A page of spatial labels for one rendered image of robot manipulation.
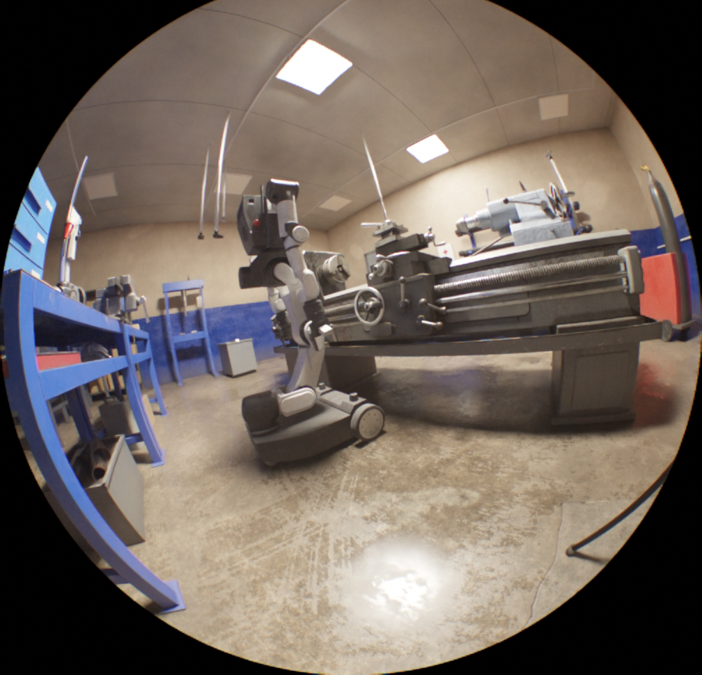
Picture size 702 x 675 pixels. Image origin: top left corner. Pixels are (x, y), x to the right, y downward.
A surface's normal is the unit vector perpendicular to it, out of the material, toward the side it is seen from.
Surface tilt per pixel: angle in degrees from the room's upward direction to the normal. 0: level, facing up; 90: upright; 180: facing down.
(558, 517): 0
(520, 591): 0
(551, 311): 90
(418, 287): 90
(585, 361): 90
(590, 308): 90
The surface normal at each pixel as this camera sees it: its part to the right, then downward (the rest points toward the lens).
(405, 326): -0.71, 0.15
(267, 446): 0.28, -0.01
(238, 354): 0.76, -0.11
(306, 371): 0.59, -0.07
